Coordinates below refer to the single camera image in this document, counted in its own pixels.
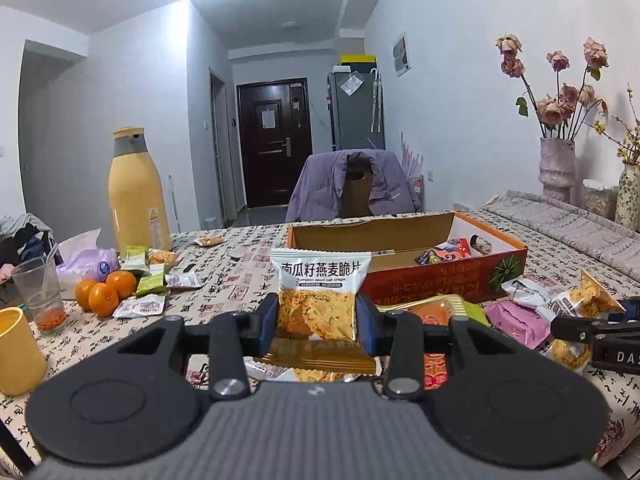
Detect grey quilted folded cloth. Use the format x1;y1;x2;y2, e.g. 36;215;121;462
479;190;640;287

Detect wooden chair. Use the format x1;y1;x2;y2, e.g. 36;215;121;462
340;152;377;219

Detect grey white snack packet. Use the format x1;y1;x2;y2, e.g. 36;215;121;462
501;277;557;309

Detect yellow blossom branches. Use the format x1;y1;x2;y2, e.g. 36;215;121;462
592;85;640;167

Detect yellow cup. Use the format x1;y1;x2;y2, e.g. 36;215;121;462
0;306;49;397

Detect orange cardboard box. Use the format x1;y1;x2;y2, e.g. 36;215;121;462
286;211;529;306

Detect clear storage jar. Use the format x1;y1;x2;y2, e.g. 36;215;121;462
582;179;619;219

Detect orange green-edged snack packet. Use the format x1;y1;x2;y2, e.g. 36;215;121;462
376;294;492;328

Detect red orange snack packet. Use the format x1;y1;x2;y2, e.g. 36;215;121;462
422;352;454;392

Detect pale patterned vase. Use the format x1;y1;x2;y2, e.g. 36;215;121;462
614;162;640;234

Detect dried pink rose bouquet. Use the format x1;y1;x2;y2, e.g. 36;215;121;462
495;34;612;142

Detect gold striped snack packet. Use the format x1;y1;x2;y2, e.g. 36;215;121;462
252;337;384;377

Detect yellow black box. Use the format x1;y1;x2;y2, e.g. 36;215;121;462
333;51;376;69

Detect tangerine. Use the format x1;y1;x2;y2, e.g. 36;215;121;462
75;278;99;306
106;270;138;300
88;282;120;318

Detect green snack bar packet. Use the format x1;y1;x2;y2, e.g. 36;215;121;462
122;245;149;274
134;272;169;297

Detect pink ceramic vase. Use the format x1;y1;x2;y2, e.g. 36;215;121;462
538;136;576;204

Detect dark brown entrance door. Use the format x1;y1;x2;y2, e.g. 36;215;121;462
236;78;314;210

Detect purple puffer jacket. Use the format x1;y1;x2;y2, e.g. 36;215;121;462
286;149;422;222

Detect grey interior door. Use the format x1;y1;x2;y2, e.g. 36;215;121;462
208;67;237;227

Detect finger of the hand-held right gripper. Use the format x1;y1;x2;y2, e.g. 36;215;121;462
607;297;640;323
551;314;625;347

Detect small white packet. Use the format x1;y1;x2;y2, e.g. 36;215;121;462
164;269;204;291
112;293;167;319

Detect purple tissue pack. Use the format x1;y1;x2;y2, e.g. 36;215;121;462
55;228;121;286

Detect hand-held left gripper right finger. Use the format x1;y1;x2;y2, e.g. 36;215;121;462
356;294;518;402

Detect clear round biscuit packet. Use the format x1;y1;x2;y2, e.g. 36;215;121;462
147;248;180;269

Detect red blue snack packet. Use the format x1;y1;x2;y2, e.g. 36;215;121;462
414;238;474;266

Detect pink snack packet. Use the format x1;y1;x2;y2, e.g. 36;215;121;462
483;299;552;350

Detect glass cup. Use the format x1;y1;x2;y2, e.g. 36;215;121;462
10;255;67;335

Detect white folded umbrella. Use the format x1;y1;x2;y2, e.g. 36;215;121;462
369;67;384;134

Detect grey refrigerator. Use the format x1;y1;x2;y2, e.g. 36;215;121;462
327;66;386;154

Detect pile of clothes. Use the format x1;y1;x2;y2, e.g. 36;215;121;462
0;212;57;267

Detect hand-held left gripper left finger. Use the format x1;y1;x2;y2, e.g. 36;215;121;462
116;293;279;402

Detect yellow thermos bottle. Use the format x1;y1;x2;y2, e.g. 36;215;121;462
108;126;173;257

